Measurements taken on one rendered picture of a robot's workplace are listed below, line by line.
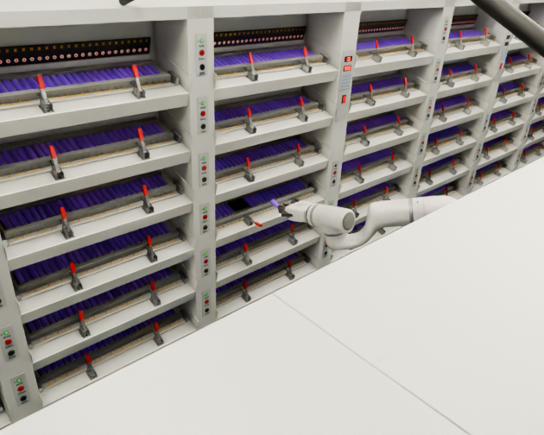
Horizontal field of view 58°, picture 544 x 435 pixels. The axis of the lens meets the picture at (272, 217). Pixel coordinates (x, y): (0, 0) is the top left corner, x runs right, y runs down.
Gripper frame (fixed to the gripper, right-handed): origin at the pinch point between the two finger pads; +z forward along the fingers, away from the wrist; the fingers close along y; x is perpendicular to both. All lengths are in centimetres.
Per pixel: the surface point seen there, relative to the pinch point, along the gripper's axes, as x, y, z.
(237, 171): -15.1, 8.3, 15.8
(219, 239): 8.3, 21.7, 14.6
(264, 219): 7.5, -1.9, 15.7
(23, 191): -28, 86, 5
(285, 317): -40, 103, -120
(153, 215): -10, 49, 10
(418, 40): -55, -106, 10
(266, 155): -17.4, -9.1, 18.3
